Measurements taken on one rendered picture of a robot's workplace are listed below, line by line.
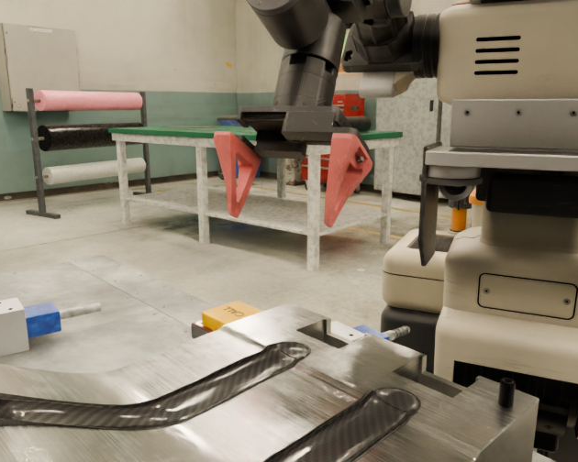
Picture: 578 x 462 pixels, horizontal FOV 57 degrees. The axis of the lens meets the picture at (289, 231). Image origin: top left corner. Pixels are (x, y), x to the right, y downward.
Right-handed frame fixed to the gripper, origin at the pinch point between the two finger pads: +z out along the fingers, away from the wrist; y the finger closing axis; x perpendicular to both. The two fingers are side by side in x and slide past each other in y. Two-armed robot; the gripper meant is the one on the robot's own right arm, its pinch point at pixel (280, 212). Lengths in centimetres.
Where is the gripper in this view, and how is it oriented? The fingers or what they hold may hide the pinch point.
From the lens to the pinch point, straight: 49.1
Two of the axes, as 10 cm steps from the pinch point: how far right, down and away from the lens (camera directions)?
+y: 9.1, 1.0, -4.1
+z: -1.9, 9.6, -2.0
